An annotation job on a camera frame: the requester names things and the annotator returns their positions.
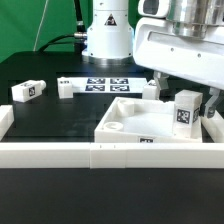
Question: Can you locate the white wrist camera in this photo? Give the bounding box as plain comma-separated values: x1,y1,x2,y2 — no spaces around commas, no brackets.
138,0,170,18

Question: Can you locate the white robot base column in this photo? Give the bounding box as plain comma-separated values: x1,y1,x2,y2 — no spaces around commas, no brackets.
82,0,134,66

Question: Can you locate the fiducial marker sheet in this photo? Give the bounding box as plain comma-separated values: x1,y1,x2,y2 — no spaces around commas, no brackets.
70,77,147,93

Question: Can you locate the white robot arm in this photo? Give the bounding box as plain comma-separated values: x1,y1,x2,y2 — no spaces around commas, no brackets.
133,0,224,118

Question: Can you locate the black cable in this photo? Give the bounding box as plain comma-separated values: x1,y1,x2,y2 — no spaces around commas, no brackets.
37,33,88,53

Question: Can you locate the white U-shaped obstacle fence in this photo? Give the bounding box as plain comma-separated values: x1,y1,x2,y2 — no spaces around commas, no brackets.
0,105,224,169

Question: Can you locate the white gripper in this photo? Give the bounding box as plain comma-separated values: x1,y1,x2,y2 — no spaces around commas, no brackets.
133,18,224,118

